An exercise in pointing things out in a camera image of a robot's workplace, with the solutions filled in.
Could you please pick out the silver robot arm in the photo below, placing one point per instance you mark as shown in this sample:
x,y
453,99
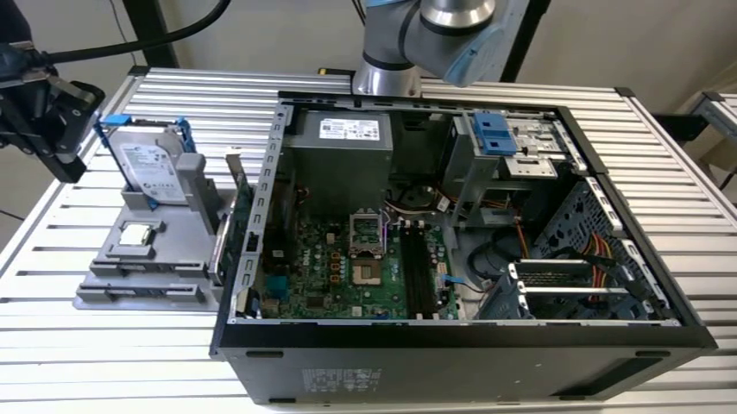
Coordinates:
x,y
392,43

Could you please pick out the RAM slot white clips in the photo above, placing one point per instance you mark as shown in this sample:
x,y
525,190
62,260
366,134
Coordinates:
x,y
429,267
413,267

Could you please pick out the hard disk in blue carrier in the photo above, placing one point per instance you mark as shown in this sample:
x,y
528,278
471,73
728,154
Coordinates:
x,y
147,164

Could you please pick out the silver CPU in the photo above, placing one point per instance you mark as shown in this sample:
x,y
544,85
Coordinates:
x,y
135,235

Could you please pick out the grey parts rack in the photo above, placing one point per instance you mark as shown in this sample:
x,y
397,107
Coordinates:
x,y
167,241

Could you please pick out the green graphics card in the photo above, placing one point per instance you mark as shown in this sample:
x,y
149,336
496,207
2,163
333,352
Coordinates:
x,y
245,202

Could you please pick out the small yellow black connector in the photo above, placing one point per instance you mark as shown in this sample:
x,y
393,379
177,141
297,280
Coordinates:
x,y
325,70

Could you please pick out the grey power supply unit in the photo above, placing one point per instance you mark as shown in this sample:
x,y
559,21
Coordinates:
x,y
340,172

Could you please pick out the green motherboard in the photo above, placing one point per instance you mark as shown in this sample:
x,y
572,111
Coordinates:
x,y
312,276

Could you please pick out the socket locking lever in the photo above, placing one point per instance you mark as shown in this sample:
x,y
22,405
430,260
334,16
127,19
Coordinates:
x,y
384,233

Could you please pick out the CPU socket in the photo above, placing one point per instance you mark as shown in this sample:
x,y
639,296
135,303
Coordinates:
x,y
368,272

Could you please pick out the blue plastic drive latch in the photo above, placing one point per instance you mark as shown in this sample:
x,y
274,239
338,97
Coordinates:
x,y
489,133

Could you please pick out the silver drive bay cage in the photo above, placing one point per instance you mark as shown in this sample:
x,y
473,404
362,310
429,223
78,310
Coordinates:
x,y
527,166

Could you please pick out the black PC case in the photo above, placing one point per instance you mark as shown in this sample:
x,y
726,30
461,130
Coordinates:
x,y
404,371

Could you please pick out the metal disk bay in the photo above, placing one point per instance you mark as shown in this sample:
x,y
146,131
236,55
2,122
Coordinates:
x,y
553,268

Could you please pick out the neighbouring slatted table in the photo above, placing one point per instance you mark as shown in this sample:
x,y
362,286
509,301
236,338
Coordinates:
x,y
720,108

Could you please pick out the black frame post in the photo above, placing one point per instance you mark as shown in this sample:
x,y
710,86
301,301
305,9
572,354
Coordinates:
x,y
533,26
153,34

